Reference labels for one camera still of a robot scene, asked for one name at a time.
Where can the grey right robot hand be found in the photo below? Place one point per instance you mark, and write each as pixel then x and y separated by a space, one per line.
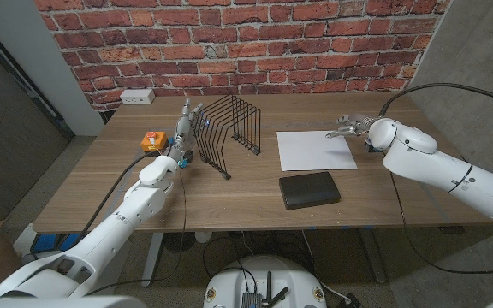
pixel 355 126

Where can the white table leg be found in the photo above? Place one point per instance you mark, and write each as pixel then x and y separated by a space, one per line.
pixel 152 256

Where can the white power outlet strip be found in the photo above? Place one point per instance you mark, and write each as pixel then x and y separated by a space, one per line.
pixel 137 96

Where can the white paper file sheet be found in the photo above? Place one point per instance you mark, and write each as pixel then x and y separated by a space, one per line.
pixel 310 152

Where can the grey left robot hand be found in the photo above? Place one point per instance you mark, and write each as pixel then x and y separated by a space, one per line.
pixel 182 128

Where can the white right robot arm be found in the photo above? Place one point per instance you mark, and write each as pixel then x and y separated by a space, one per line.
pixel 443 171

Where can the black antenna radio module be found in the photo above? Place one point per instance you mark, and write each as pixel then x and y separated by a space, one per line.
pixel 253 299

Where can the black rectangular box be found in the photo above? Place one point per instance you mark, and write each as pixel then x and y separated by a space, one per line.
pixel 309 190

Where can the grey table leg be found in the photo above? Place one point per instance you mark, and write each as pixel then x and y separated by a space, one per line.
pixel 372 256

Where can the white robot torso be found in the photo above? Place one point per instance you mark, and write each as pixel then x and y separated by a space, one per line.
pixel 285 274

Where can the printed red brick backdrop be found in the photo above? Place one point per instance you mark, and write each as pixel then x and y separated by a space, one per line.
pixel 272 43

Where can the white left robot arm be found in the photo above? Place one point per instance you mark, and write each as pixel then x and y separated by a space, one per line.
pixel 114 231

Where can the orange emergency stop box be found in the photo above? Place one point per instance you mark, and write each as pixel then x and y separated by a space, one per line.
pixel 152 143

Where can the blue box under table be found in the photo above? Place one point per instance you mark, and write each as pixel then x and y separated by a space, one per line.
pixel 43 243

